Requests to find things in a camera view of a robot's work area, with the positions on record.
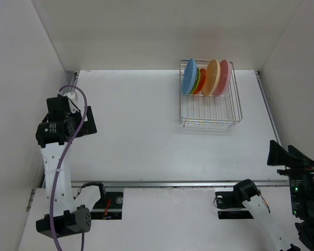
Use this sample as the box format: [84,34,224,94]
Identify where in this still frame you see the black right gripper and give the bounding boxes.
[268,138,314,216]

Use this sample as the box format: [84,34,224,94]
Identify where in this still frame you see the blue plate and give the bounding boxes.
[182,59,197,95]

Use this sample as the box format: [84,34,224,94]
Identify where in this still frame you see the beige plate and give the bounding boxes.
[202,59,220,96]

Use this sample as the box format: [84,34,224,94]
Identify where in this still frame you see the green plate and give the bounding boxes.
[190,68,201,95]

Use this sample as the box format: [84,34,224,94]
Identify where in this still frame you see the orange plate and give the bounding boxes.
[197,68,207,94]

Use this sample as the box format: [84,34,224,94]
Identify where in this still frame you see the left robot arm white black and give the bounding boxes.
[36,92,107,238]

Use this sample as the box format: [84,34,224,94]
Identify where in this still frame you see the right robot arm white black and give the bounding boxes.
[232,140,314,250]

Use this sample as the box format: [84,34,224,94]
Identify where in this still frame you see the pink plate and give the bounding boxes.
[213,60,232,96]

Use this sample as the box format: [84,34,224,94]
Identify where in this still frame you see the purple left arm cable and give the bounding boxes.
[49,85,88,251]

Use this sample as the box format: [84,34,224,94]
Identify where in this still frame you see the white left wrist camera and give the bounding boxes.
[60,92,78,103]

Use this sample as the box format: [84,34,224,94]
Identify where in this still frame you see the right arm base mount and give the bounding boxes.
[214,191,253,220]

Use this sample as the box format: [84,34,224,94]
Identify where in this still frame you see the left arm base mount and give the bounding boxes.
[91,191,124,220]

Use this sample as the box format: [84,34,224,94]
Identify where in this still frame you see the aluminium rail front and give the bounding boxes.
[70,179,291,189]

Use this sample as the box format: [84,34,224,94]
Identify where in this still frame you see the wire dish rack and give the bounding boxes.
[179,61,243,129]

